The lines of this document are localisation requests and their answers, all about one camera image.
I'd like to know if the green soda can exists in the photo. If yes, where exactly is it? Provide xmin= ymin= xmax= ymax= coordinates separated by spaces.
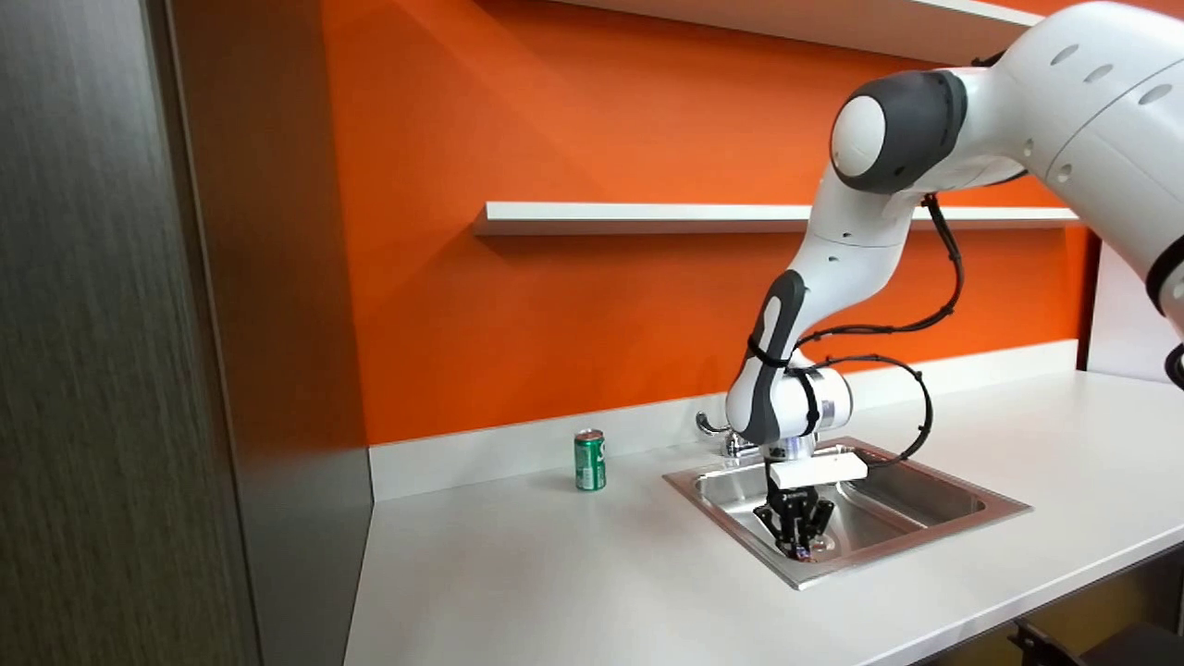
xmin=570 ymin=425 xmax=612 ymax=495

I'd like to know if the long white wall shelf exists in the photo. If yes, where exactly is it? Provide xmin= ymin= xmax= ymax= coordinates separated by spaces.
xmin=477 ymin=198 xmax=1085 ymax=241

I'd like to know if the high white wall shelf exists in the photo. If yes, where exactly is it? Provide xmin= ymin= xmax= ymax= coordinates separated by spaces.
xmin=553 ymin=0 xmax=1047 ymax=67

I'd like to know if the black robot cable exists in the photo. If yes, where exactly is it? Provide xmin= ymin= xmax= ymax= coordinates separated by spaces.
xmin=797 ymin=193 xmax=971 ymax=468

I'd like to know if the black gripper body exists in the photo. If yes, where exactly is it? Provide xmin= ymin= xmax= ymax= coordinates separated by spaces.
xmin=767 ymin=477 xmax=833 ymax=522

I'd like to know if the stainless steel sink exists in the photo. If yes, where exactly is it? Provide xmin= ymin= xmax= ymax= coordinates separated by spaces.
xmin=657 ymin=430 xmax=1037 ymax=592

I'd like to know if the dark wood cabinet panel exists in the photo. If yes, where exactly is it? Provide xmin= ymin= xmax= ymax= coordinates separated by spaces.
xmin=0 ymin=0 xmax=378 ymax=666

